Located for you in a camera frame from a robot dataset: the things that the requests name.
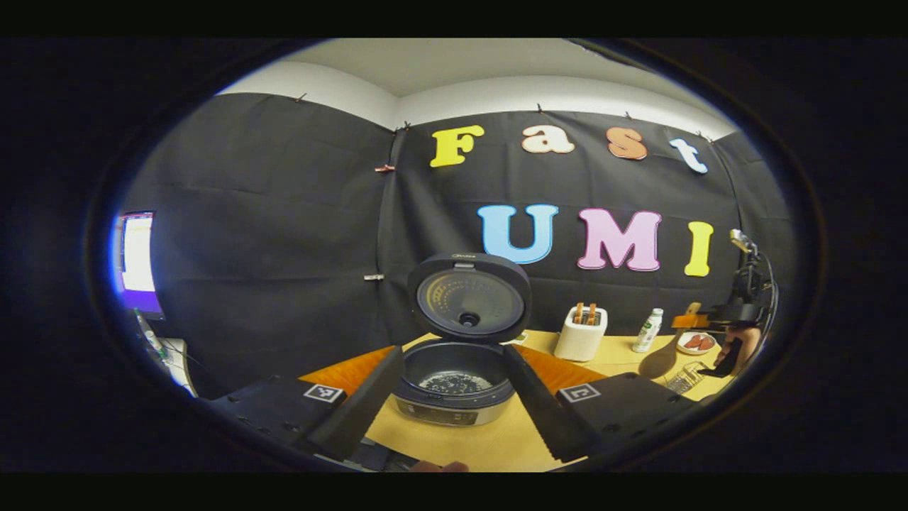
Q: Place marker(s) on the computer monitor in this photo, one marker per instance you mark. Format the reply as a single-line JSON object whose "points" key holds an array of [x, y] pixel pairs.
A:
{"points": [[138, 262]]}

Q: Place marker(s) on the white round plate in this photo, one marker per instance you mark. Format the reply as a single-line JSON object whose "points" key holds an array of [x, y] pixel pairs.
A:
{"points": [[691, 352]]}

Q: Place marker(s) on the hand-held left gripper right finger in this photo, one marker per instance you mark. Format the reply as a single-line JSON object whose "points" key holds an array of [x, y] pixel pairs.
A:
{"points": [[543, 408]]}

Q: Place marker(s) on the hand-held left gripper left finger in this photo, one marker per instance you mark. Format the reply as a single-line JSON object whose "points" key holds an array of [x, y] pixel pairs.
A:
{"points": [[365, 408]]}

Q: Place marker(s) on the black backdrop cloth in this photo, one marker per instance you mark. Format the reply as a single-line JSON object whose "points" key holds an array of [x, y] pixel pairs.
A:
{"points": [[269, 234]]}

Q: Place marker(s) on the white toaster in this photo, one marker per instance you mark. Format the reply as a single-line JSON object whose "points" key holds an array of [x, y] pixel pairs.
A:
{"points": [[578, 344]]}

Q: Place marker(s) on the clear chopstick holder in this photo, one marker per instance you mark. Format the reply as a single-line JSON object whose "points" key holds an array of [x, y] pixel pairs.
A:
{"points": [[684, 380]]}

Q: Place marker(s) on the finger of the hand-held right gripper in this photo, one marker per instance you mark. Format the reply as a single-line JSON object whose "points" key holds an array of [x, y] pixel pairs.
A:
{"points": [[689, 321]]}

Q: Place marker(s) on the white milk bottle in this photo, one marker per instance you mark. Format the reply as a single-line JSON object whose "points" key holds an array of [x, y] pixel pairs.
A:
{"points": [[647, 332]]}

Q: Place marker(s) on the red meat slice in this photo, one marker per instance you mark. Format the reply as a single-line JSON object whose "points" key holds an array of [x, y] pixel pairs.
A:
{"points": [[707, 343], [692, 342]]}

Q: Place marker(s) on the dark grey rice cooker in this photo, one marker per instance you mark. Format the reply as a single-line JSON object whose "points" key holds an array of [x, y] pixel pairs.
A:
{"points": [[468, 298]]}

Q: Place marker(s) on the wooden spoon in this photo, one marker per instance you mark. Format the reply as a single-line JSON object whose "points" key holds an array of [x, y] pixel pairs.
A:
{"points": [[658, 360]]}

